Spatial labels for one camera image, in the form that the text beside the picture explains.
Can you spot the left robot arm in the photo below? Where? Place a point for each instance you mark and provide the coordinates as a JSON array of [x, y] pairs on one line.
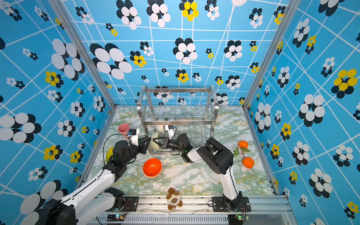
[[96, 195]]

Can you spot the mandarin orange near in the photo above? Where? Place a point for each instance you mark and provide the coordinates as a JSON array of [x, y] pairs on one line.
[[248, 162]]

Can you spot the mandarin orange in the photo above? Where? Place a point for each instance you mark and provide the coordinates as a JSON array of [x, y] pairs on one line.
[[248, 162], [243, 144]]

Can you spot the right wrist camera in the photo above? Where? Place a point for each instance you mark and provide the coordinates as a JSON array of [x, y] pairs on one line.
[[171, 129]]

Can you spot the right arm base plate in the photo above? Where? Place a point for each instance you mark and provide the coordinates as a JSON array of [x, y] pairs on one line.
[[222, 204]]

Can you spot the light green bowl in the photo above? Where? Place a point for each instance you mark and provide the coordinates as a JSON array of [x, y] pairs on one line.
[[151, 145]]

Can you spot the steel two-tier dish rack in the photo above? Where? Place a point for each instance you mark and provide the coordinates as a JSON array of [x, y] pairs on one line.
[[193, 110]]

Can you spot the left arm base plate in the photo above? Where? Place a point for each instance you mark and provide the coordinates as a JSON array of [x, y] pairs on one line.
[[125, 204]]

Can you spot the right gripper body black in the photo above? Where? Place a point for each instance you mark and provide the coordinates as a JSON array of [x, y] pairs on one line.
[[173, 146]]

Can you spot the green leaf sprig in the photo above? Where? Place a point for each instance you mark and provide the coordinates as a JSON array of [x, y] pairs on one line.
[[240, 151]]

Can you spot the mandarin orange far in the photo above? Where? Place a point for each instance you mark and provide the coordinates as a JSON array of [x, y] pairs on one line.
[[243, 144]]

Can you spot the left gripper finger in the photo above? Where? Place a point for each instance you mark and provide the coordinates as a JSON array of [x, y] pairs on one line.
[[146, 142], [140, 140]]

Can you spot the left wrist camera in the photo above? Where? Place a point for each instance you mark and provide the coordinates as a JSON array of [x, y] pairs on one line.
[[133, 135]]

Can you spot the cream bowl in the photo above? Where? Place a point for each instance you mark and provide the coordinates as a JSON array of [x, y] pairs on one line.
[[160, 129]]

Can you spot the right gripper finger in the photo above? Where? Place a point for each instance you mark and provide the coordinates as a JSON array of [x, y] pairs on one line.
[[159, 145], [159, 139]]

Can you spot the yellow green fruit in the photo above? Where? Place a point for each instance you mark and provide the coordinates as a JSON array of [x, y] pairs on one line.
[[109, 154]]

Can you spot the aluminium front rail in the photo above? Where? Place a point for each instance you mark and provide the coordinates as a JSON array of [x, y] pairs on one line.
[[271, 205]]

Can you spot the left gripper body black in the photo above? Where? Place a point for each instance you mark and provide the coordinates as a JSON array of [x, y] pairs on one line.
[[137, 150]]

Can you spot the orange bowl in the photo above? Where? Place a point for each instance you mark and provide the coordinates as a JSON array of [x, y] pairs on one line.
[[152, 168]]

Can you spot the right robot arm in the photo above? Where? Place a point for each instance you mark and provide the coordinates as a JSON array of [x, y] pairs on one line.
[[216, 156]]

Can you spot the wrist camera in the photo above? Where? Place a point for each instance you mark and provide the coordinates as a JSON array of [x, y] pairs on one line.
[[133, 135], [171, 129]]

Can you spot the pink cup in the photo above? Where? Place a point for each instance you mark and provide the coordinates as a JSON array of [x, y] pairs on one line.
[[124, 129]]

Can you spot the brown white plush toy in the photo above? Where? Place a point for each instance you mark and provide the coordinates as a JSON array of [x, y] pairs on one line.
[[173, 199]]

